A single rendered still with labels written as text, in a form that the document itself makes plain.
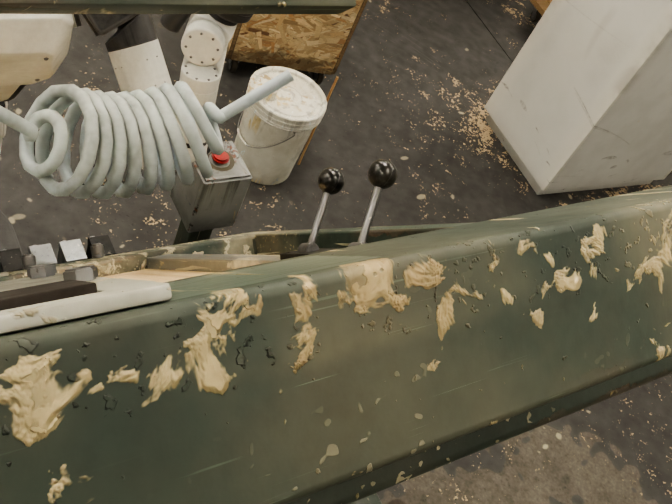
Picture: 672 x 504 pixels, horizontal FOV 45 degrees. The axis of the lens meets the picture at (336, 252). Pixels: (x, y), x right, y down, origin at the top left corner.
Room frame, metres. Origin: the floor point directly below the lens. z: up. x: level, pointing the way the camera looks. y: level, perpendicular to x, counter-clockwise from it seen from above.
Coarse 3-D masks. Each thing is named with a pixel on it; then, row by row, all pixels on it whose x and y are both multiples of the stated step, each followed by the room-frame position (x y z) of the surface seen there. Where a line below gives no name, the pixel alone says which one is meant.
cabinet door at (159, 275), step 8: (128, 272) 0.92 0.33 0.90; (136, 272) 0.91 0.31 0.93; (144, 272) 0.90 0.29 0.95; (152, 272) 0.89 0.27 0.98; (160, 272) 0.88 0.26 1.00; (168, 272) 0.88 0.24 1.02; (176, 272) 0.87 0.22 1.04; (184, 272) 0.86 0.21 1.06; (192, 272) 0.85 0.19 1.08; (200, 272) 0.84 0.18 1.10; (208, 272) 0.84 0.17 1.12; (152, 280) 0.81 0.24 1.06; (160, 280) 0.80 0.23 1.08; (168, 280) 0.80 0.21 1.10
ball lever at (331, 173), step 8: (328, 168) 0.85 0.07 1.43; (320, 176) 0.84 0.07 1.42; (328, 176) 0.84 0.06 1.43; (336, 176) 0.84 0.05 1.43; (320, 184) 0.83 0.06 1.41; (328, 184) 0.83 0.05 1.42; (336, 184) 0.84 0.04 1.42; (328, 192) 0.83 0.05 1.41; (336, 192) 0.84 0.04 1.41; (328, 200) 0.83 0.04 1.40; (320, 208) 0.81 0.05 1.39; (320, 216) 0.80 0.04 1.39; (320, 224) 0.80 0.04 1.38; (312, 232) 0.78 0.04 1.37; (312, 240) 0.77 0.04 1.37; (304, 248) 0.76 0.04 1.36; (312, 248) 0.76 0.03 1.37
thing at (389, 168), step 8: (376, 160) 0.81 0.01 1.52; (384, 160) 0.81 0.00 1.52; (376, 168) 0.79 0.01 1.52; (384, 168) 0.79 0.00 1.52; (392, 168) 0.80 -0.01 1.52; (368, 176) 0.79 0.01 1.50; (376, 176) 0.78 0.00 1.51; (384, 176) 0.79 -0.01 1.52; (392, 176) 0.79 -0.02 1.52; (376, 184) 0.78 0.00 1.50; (384, 184) 0.78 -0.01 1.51; (392, 184) 0.79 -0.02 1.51; (376, 192) 0.78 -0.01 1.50; (376, 200) 0.77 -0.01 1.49; (368, 208) 0.76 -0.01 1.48; (368, 216) 0.75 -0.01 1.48; (368, 224) 0.74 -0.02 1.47; (360, 232) 0.73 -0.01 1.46; (368, 232) 0.74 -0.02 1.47; (360, 240) 0.72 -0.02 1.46
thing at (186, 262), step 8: (160, 256) 0.97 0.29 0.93; (168, 256) 0.96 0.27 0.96; (176, 256) 0.94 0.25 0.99; (184, 256) 0.93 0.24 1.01; (192, 256) 0.92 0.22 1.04; (200, 256) 0.91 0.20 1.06; (208, 256) 0.89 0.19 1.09; (216, 256) 0.88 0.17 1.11; (224, 256) 0.87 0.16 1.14; (232, 256) 0.86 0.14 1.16; (240, 256) 0.85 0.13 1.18; (248, 256) 0.84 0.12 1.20; (256, 256) 0.83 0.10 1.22; (264, 256) 0.82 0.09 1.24; (272, 256) 0.81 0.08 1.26; (152, 264) 0.95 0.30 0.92; (160, 264) 0.93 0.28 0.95; (168, 264) 0.92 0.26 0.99; (176, 264) 0.90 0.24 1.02; (184, 264) 0.89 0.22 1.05; (192, 264) 0.88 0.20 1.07; (200, 264) 0.86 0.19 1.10; (208, 264) 0.85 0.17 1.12; (216, 264) 0.84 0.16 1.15; (224, 264) 0.82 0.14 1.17; (232, 264) 0.81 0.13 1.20; (240, 264) 0.80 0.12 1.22; (248, 264) 0.79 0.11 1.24; (256, 264) 0.78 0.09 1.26
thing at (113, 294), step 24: (48, 264) 0.27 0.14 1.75; (0, 288) 0.23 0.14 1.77; (120, 288) 0.20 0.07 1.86; (144, 288) 0.20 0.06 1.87; (168, 288) 0.20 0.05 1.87; (0, 312) 0.16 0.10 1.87; (24, 312) 0.16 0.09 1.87; (48, 312) 0.17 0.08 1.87; (72, 312) 0.17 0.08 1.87; (96, 312) 0.18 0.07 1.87
